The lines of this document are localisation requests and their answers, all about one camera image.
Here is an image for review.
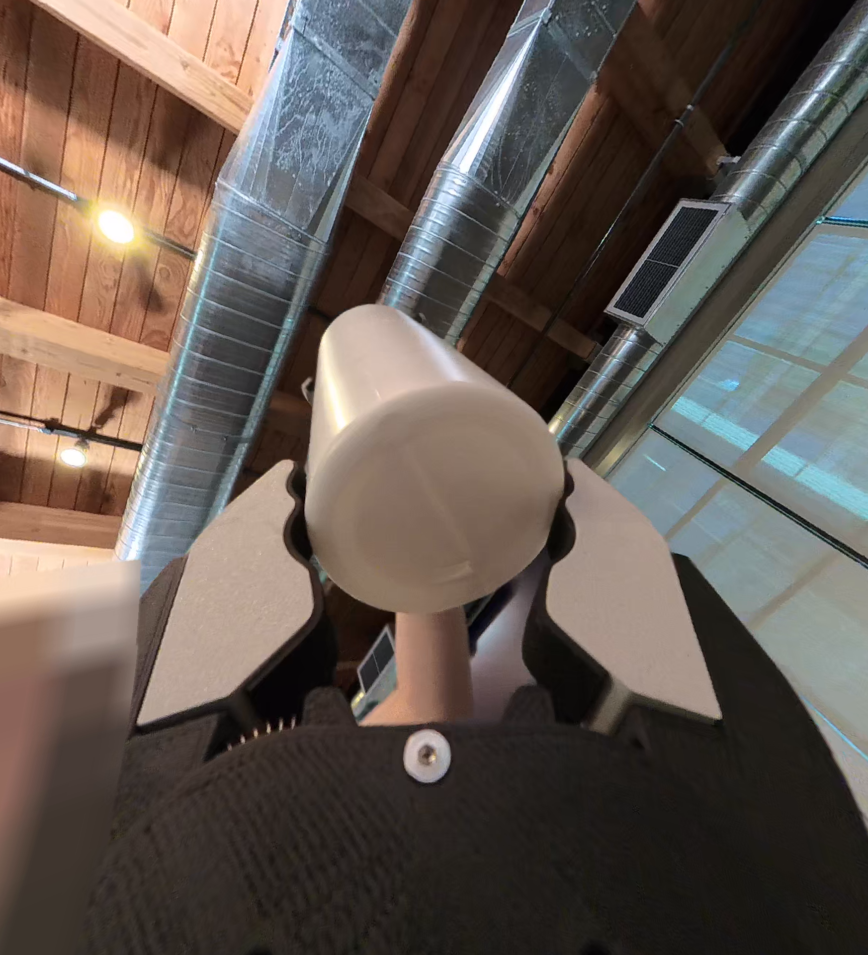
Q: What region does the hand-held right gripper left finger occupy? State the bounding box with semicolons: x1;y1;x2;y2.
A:
136;459;340;737

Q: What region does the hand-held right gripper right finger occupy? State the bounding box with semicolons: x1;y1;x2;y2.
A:
521;457;723;734

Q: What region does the white bottle with black cap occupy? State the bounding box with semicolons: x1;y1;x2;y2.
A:
303;303;565;614

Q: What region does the person's left forearm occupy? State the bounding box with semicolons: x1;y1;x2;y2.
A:
361;608;477;726

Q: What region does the black ceiling conduit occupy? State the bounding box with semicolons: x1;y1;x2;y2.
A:
0;136;198;261
0;403;144;455

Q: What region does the large paned window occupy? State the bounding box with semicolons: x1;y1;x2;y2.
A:
604;123;868;773

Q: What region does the silver ventilation duct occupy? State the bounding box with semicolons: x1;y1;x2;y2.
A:
382;0;638;348
115;0;414;590

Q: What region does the slim silver spiral duct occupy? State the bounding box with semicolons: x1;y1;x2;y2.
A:
549;0;868;458

